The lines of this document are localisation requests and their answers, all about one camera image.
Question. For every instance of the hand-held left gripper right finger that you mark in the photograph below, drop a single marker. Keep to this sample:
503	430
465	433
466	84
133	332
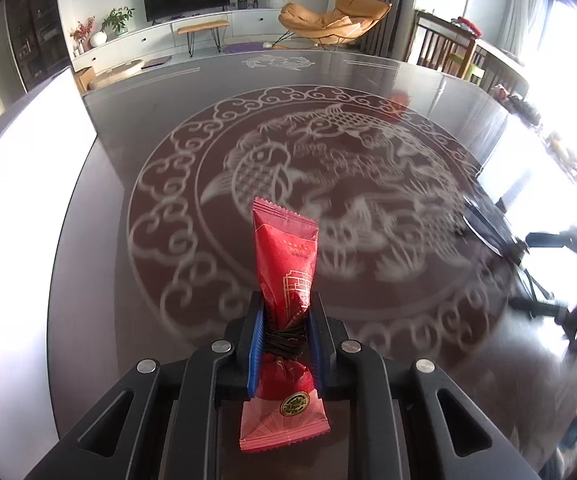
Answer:
318	360

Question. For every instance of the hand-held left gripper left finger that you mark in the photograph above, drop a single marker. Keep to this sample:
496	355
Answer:
256	355

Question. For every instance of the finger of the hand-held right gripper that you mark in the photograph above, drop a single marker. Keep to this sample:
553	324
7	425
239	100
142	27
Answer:
538	306
543	240

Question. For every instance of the red snack packet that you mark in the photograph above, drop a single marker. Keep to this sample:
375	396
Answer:
286	260

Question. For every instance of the dark patterned glass desktop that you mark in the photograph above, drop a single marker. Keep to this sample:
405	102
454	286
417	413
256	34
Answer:
93	210

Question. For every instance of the wooden chair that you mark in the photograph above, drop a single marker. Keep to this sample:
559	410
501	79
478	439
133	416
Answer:
443	50

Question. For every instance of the red cloth item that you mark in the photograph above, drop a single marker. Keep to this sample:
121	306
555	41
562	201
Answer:
468	26

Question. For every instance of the grey curtain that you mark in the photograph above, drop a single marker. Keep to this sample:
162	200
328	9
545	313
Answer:
393	5

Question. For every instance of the orange lounge chair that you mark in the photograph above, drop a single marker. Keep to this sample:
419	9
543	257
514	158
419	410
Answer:
328	22

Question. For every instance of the purple floor mat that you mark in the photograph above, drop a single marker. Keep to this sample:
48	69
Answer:
242	48

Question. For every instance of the dark flat mat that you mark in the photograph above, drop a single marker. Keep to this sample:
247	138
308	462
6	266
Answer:
157	60

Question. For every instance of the cardboard box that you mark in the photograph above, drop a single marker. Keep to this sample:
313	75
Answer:
84	79

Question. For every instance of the white television cabinet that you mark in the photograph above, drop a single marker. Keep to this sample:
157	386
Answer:
168	35

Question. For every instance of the wooden bench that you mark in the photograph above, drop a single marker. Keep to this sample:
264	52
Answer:
203	26

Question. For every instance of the white round vase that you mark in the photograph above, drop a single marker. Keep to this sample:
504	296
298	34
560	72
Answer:
99	38

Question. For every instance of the green potted plant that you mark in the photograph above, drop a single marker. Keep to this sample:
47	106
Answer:
117	20

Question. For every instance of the red flower arrangement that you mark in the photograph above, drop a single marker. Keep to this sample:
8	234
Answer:
82	35

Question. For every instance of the dark tall cabinet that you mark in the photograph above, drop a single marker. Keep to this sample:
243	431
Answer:
38	25

